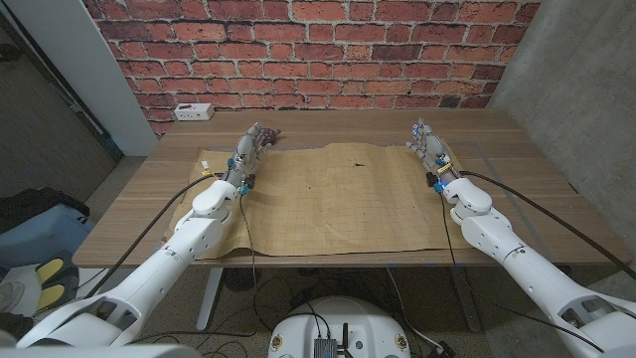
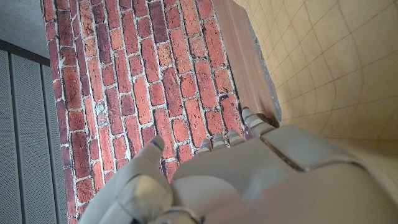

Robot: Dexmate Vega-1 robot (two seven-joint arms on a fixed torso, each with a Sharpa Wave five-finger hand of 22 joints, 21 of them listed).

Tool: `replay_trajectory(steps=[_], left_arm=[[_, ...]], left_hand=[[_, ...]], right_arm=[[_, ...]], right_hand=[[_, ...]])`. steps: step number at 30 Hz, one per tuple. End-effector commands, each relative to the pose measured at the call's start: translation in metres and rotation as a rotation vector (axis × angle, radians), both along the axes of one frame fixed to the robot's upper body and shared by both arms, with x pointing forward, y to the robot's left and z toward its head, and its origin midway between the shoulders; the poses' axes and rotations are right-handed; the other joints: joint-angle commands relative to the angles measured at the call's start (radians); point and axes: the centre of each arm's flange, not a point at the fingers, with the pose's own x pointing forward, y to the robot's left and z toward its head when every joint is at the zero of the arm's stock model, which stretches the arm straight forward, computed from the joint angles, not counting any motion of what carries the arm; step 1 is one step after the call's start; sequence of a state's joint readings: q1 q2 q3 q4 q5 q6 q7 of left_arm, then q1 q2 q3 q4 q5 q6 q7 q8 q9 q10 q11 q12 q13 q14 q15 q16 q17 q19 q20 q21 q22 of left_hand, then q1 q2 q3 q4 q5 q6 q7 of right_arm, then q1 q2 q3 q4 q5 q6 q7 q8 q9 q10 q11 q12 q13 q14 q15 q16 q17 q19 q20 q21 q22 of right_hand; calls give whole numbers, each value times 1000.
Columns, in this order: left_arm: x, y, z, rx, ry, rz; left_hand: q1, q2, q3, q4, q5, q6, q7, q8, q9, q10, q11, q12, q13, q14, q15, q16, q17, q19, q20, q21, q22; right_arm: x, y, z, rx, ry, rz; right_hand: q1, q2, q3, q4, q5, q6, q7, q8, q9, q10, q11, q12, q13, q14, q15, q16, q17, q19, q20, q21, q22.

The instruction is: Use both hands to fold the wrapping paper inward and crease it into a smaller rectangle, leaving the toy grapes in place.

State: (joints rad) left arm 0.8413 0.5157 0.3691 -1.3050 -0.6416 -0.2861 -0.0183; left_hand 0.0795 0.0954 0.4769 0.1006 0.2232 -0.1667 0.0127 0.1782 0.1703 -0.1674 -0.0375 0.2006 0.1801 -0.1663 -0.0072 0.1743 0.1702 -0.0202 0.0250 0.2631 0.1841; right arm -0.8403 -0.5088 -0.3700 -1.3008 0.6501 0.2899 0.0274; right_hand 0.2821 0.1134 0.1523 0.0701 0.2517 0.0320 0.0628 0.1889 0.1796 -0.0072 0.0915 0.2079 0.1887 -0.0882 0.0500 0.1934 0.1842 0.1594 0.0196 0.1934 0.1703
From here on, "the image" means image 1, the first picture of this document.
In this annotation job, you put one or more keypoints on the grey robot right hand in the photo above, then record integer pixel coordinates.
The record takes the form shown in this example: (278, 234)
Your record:
(434, 151)

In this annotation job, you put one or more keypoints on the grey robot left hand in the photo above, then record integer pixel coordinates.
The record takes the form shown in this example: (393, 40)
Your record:
(244, 154)

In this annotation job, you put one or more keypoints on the tan patterned cloth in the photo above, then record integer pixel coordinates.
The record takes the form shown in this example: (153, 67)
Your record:
(338, 199)

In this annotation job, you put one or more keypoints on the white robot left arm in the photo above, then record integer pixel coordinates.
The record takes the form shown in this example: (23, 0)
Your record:
(199, 233)

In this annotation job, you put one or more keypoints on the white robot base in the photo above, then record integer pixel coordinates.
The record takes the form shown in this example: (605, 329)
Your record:
(343, 318)

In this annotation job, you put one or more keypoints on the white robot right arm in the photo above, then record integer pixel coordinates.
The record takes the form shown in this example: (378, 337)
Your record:
(497, 233)

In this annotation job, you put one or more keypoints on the white power strip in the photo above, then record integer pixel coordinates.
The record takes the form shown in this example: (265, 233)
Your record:
(194, 112)

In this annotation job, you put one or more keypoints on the black round floor disc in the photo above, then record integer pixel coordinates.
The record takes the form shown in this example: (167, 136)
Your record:
(242, 279)

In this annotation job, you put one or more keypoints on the red brick print backdrop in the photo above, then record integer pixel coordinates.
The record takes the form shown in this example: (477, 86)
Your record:
(318, 50)

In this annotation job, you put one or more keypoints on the white table leg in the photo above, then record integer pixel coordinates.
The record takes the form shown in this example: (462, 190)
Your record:
(208, 303)

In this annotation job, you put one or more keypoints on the grey table leg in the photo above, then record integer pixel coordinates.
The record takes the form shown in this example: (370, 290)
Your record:
(467, 303)

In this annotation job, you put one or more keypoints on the black floor plug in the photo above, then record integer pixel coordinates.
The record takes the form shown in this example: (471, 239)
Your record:
(444, 349)

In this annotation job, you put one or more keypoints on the black antenna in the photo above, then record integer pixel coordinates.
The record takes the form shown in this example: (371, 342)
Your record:
(345, 338)

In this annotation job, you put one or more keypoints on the small grey electronics box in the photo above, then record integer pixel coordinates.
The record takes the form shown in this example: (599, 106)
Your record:
(325, 348)

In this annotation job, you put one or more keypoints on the black bag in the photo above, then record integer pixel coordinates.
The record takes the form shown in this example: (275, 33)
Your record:
(35, 201)

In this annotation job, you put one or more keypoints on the blue bag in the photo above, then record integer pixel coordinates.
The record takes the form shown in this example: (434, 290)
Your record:
(40, 238)

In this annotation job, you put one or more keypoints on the yellow and black gloves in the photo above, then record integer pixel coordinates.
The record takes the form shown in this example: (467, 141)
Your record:
(52, 278)

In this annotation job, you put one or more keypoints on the grey sneaker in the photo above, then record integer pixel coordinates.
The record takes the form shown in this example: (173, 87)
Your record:
(10, 296)

